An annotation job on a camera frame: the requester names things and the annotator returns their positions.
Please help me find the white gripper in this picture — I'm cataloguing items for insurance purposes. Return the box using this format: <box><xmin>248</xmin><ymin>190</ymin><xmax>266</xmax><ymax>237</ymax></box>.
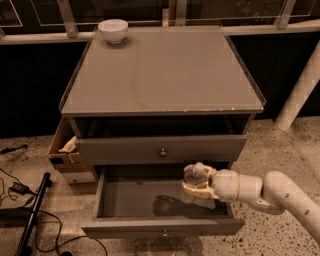
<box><xmin>182</xmin><ymin>163</ymin><xmax>239</xmax><ymax>202</ymax></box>

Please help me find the clear plastic water bottle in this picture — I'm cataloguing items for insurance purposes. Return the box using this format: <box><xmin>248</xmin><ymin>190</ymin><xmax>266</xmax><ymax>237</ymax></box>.
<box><xmin>182</xmin><ymin>162</ymin><xmax>211</xmax><ymax>199</ymax></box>

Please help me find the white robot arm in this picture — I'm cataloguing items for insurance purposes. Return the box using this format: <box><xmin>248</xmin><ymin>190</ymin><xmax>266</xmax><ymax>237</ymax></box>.
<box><xmin>182</xmin><ymin>162</ymin><xmax>320</xmax><ymax>243</ymax></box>

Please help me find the grey upper drawer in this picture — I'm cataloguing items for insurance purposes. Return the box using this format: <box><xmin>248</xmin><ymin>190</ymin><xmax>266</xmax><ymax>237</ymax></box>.
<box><xmin>76</xmin><ymin>135</ymin><xmax>247</xmax><ymax>165</ymax></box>

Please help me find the open grey middle drawer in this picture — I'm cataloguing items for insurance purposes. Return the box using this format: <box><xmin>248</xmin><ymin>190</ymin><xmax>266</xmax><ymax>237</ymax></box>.
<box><xmin>82</xmin><ymin>164</ymin><xmax>244</xmax><ymax>239</ymax></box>

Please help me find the grey drawer cabinet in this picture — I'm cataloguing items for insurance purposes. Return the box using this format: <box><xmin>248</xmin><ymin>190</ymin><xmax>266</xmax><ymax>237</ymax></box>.
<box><xmin>58</xmin><ymin>25</ymin><xmax>267</xmax><ymax>181</ymax></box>

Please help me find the brown cardboard box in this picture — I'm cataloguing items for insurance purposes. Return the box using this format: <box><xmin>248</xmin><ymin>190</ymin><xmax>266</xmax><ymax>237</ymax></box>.
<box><xmin>47</xmin><ymin>116</ymin><xmax>97</xmax><ymax>185</ymax></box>

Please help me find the white ceramic bowl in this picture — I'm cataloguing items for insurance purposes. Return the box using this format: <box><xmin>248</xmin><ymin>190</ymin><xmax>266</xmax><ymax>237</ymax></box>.
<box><xmin>98</xmin><ymin>19</ymin><xmax>128</xmax><ymax>44</ymax></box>

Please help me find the black power adapter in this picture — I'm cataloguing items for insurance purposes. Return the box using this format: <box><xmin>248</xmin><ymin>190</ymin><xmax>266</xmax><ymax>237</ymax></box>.
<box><xmin>9</xmin><ymin>182</ymin><xmax>30</xmax><ymax>195</ymax></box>

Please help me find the black pole on floor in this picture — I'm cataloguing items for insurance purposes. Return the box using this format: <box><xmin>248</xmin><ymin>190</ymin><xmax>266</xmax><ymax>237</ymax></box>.
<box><xmin>15</xmin><ymin>172</ymin><xmax>52</xmax><ymax>256</ymax></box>

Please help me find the black tool on floor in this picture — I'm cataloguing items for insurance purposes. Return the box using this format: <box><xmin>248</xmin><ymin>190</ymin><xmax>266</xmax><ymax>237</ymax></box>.
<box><xmin>0</xmin><ymin>144</ymin><xmax>28</xmax><ymax>155</ymax></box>

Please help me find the white metal railing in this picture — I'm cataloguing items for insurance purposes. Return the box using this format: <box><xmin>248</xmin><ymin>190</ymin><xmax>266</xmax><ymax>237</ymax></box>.
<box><xmin>0</xmin><ymin>0</ymin><xmax>320</xmax><ymax>45</ymax></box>

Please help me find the white diagonal post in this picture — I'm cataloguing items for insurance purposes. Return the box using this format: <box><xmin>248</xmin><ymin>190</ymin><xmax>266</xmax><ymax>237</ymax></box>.
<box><xmin>275</xmin><ymin>41</ymin><xmax>320</xmax><ymax>131</ymax></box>

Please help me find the black floor cable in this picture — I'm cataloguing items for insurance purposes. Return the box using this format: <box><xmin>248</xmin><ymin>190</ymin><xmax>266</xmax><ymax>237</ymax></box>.
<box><xmin>0</xmin><ymin>166</ymin><xmax>108</xmax><ymax>256</ymax></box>

